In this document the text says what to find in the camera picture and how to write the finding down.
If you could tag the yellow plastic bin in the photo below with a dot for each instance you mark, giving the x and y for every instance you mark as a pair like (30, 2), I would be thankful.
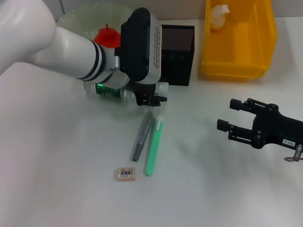
(236, 68)

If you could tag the black mesh pen holder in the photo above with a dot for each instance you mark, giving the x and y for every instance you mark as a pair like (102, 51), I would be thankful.
(180, 61)

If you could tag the clear bottle green label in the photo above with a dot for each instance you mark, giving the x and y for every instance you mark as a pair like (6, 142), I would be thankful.
(106, 93)

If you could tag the pale green glass fruit plate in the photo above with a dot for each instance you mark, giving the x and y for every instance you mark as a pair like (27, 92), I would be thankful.
(78, 16)

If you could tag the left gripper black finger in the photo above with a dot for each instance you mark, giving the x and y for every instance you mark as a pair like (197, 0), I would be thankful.
(157, 100)
(143, 101)

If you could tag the beige eraser with barcode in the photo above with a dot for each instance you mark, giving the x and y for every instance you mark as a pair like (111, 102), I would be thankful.
(127, 174)

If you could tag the grey pen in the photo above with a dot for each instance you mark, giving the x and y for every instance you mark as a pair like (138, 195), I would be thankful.
(142, 139)

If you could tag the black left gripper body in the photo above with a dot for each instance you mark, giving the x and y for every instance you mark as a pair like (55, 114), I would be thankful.
(144, 88)

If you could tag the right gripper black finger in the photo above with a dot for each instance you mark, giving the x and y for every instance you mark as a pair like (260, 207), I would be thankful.
(223, 125)
(236, 104)

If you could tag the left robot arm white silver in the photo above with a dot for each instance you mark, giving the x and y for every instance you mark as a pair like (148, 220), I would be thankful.
(47, 42)

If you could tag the white paper ball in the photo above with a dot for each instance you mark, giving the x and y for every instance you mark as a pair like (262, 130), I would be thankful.
(219, 16)

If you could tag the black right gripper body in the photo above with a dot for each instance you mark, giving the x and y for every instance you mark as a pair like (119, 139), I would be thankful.
(279, 130)

